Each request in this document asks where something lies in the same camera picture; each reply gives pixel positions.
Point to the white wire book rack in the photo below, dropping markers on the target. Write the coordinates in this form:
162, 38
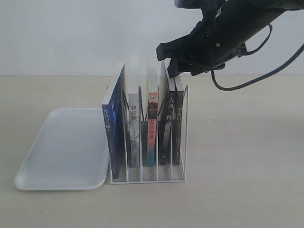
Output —
158, 173

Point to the black book white characters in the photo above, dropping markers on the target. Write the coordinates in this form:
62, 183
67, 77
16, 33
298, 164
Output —
167, 98

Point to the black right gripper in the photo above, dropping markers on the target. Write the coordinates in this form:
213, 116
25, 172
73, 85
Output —
212, 41

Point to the grey white spine book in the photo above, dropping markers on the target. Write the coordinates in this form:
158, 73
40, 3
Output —
133, 102

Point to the white plastic tray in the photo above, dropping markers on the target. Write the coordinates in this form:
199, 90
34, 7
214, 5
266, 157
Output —
69, 153

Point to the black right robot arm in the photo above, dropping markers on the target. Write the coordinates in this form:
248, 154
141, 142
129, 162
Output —
260, 13

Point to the dark brown book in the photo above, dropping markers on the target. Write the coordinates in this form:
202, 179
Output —
176, 102

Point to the red teal spine book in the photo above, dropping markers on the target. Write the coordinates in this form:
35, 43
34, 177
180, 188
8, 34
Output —
152, 111

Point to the blue moon cover book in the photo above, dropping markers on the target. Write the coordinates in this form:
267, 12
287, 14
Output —
113, 118

